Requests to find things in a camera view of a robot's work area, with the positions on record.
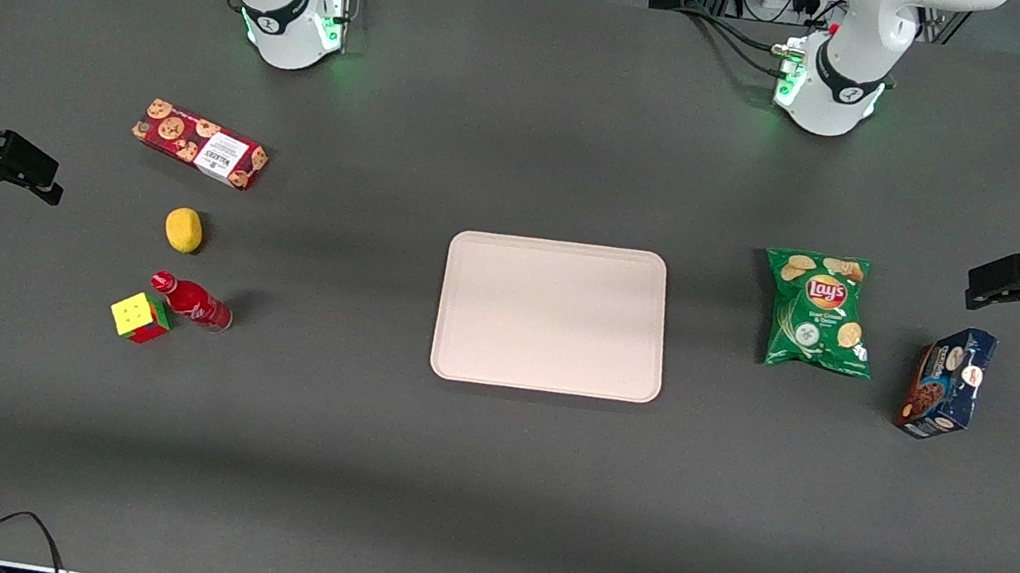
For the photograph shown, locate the yellow lemon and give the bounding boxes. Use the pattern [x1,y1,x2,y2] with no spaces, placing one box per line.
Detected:
[160,204,210,258]

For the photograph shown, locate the beige plastic tray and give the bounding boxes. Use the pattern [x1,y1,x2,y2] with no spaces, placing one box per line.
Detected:
[426,221,682,413]

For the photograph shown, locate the blue chocolate biscuit box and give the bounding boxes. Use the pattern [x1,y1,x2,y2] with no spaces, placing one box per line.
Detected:
[889,318,1001,450]

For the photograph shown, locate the black left base cables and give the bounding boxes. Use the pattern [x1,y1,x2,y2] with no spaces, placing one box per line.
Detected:
[663,0,812,82]

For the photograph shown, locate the red coke bottle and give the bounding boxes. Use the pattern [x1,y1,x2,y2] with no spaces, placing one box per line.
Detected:
[143,268,240,335]

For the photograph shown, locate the colourful puzzle cube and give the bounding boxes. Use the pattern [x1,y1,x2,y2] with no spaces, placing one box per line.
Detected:
[105,287,177,350]

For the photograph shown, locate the green chips bag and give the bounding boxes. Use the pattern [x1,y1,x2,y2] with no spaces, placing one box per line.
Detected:
[749,244,890,383]

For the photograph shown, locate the red cookie box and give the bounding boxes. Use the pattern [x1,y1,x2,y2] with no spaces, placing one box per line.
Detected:
[124,94,277,195]

